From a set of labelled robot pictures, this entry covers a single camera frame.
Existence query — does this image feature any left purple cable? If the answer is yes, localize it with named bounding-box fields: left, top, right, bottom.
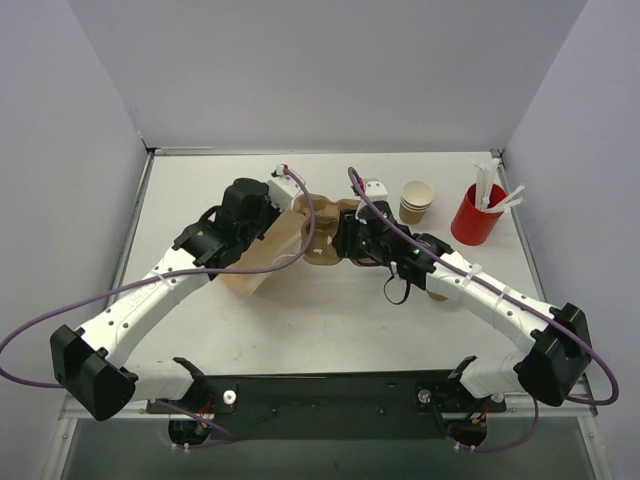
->
left=0, top=166, right=317, bottom=391

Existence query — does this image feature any single brown cup carrier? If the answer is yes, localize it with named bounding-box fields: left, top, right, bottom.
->
left=301, top=220, right=355, bottom=266

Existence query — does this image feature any brown paper coffee cup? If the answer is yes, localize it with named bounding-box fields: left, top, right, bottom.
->
left=427, top=290, right=448, bottom=302

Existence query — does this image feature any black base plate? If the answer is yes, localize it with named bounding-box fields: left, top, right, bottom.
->
left=175, top=370, right=506, bottom=440

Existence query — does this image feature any purple cable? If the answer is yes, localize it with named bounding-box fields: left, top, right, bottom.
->
left=0, top=166, right=317, bottom=391
left=346, top=166, right=621, bottom=454

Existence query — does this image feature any stack of paper cups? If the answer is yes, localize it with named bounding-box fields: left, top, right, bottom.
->
left=399, top=180, right=435, bottom=225

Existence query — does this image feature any brown cardboard cup carrier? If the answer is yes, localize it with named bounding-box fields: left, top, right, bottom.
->
left=292, top=194, right=359, bottom=227

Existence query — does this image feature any red cylindrical straw holder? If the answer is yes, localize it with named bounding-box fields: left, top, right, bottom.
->
left=450, top=184, right=504, bottom=246

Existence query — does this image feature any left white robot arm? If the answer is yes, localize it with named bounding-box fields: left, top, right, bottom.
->
left=50, top=175, right=299, bottom=421

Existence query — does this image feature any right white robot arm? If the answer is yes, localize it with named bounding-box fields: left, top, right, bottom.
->
left=332, top=207, right=591, bottom=407

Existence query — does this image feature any brown paper bag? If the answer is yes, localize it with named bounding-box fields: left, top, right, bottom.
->
left=217, top=210, right=307, bottom=296

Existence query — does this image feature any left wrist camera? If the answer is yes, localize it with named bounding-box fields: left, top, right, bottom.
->
left=267, top=164, right=306, bottom=211

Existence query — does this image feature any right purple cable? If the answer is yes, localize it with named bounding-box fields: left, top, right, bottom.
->
left=346, top=166, right=621, bottom=454

